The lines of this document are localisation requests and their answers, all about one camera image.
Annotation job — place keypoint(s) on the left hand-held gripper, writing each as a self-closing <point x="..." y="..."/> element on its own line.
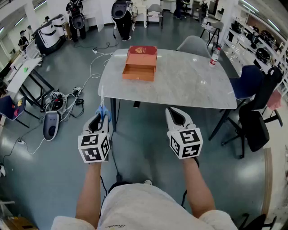
<point x="93" y="147"/>

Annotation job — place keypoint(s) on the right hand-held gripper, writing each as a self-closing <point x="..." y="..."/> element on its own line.
<point x="185" y="143"/>

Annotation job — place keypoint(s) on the orange cardboard box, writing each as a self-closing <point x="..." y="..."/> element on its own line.
<point x="139" y="65"/>

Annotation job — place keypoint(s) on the person's left forearm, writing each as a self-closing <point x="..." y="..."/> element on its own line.
<point x="90" y="193"/>

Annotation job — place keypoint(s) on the person's right forearm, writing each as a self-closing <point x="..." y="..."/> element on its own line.
<point x="198" y="188"/>

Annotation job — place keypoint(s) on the white storage shelf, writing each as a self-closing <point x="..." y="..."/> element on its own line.
<point x="258" y="40"/>

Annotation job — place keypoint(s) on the black table leg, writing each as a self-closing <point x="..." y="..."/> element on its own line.
<point x="217" y="124"/>
<point x="113" y="114"/>

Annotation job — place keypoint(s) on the person's shoe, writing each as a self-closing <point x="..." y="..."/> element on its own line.
<point x="147" y="182"/>

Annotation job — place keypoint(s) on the clear plastic water bottle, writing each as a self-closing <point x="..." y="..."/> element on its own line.
<point x="214" y="58"/>

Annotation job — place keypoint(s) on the white power strip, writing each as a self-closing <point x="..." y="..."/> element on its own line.
<point x="21" y="141"/>
<point x="95" y="51"/>

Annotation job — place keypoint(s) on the grey shell chair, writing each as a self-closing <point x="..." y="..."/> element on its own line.
<point x="194" y="45"/>

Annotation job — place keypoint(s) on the dark blue chair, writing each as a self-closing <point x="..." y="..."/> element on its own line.
<point x="246" y="83"/>

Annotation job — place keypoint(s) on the black office chair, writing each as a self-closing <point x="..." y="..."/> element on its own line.
<point x="256" y="125"/>

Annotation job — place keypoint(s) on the black mesh bin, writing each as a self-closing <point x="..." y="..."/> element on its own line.
<point x="216" y="47"/>

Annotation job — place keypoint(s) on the blue chair with coloured items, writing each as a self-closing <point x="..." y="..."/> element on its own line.
<point x="10" y="107"/>

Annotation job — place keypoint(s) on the white side table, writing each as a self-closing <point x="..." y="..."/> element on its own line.
<point x="21" y="74"/>

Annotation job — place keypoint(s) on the person's light grey clothing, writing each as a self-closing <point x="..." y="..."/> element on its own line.
<point x="146" y="209"/>

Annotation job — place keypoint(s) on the grey chair with black legs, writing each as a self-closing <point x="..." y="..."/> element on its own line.
<point x="212" y="28"/>

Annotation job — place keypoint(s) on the white and black robot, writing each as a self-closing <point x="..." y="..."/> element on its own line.
<point x="49" y="33"/>

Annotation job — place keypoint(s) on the grey chair with cushion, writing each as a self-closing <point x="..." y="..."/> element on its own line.
<point x="154" y="13"/>

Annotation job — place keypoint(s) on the black chair base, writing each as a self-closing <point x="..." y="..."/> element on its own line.
<point x="258" y="222"/>

